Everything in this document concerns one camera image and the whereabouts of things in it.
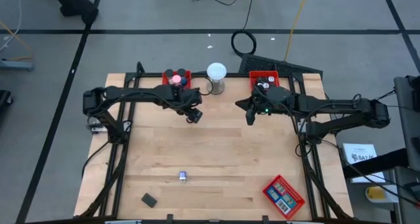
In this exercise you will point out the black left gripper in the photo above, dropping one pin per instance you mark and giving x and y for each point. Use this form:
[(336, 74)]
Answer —
[(187, 99)]

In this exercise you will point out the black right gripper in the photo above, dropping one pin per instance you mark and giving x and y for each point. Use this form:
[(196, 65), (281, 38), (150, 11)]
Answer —
[(274, 99)]

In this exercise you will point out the white sand hourglass black caps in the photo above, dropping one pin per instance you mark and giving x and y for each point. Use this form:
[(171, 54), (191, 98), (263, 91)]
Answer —
[(169, 73)]

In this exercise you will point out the black wall charger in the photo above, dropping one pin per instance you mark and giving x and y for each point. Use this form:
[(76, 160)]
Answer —
[(260, 79)]

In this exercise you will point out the purple white wall charger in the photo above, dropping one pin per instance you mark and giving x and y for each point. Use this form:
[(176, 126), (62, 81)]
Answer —
[(182, 176)]

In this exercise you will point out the red digital clock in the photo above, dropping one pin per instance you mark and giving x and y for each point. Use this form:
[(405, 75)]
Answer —
[(279, 187)]

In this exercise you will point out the black rectangular box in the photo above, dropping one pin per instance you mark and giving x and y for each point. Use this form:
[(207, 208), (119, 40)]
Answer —
[(149, 200)]

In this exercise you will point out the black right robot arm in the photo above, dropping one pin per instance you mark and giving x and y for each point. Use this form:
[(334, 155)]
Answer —
[(334, 107)]

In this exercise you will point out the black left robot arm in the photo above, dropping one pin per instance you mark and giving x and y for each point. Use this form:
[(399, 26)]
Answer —
[(131, 94)]

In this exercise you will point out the red plastic slotted basket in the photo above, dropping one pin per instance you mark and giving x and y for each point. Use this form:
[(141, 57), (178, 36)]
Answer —
[(252, 77), (298, 197), (165, 81)]

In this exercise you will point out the white bulb lamp metal base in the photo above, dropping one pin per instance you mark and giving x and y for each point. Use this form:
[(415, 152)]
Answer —
[(216, 70)]

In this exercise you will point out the black perforated panel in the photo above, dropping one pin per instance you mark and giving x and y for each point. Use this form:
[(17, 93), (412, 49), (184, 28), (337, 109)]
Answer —
[(279, 66)]

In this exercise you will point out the white printed cardboard box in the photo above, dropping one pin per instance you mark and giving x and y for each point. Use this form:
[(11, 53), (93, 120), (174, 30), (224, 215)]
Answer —
[(359, 151)]

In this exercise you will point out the person's leg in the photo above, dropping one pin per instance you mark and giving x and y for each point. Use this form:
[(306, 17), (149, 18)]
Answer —
[(75, 4)]

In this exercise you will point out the yellow and white device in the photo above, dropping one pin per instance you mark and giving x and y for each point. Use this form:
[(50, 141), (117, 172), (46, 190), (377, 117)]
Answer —
[(375, 192)]

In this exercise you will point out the grey floor stand foot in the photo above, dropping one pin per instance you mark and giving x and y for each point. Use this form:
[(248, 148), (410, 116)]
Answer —
[(16, 65)]

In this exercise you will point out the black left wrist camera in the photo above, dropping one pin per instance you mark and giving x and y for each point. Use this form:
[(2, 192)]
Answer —
[(196, 115)]

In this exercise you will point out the black aluminium table frame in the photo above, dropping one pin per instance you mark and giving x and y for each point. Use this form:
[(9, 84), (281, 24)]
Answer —
[(198, 75)]

